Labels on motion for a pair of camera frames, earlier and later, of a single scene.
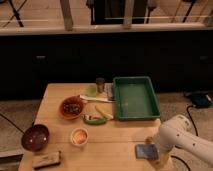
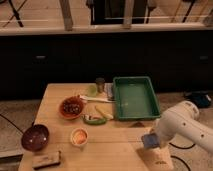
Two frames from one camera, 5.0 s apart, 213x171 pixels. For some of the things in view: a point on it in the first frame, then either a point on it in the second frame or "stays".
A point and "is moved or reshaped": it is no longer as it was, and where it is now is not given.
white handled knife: [102, 99] stays
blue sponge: [146, 152] is moved or reshaped
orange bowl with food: [71, 107] stays
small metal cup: [100, 81] stays
